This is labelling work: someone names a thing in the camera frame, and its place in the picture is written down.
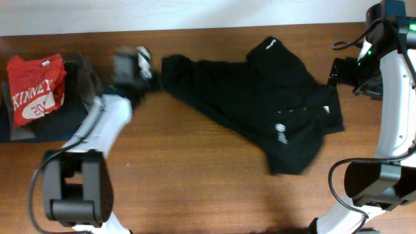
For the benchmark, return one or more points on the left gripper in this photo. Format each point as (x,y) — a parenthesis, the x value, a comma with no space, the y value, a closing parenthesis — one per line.
(156,84)

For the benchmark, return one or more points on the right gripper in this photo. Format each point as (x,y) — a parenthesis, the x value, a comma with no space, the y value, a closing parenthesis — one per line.
(342,74)

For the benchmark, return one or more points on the black polo shirt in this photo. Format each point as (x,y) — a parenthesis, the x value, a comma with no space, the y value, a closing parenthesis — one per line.
(270,99)

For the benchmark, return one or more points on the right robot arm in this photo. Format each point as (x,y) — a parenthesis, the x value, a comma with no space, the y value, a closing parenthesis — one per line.
(384,70)

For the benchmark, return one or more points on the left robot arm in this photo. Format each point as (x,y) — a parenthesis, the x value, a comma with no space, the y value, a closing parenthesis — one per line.
(76,187)

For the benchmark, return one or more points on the grey folded garment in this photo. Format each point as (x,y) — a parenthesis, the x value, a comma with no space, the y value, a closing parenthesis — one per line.
(84,81)

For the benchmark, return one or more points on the red printed t-shirt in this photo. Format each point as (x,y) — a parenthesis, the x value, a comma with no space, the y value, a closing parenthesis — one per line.
(37,87)

